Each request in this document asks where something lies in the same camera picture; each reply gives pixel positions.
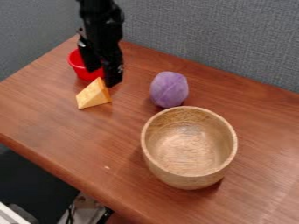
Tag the red plastic cup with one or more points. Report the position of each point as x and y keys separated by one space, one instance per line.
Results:
x=79 y=68

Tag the purple ball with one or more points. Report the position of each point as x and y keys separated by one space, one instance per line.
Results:
x=169 y=89

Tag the brown wooden bowl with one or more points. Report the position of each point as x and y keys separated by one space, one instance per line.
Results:
x=189 y=145

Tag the grey metal table frame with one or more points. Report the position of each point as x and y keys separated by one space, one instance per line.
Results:
x=86 y=211

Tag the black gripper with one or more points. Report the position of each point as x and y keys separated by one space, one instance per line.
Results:
x=99 y=36

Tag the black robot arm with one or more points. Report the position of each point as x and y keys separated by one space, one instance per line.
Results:
x=98 y=6

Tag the yellow cheese wedge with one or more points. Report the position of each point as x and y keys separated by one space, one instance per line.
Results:
x=94 y=95

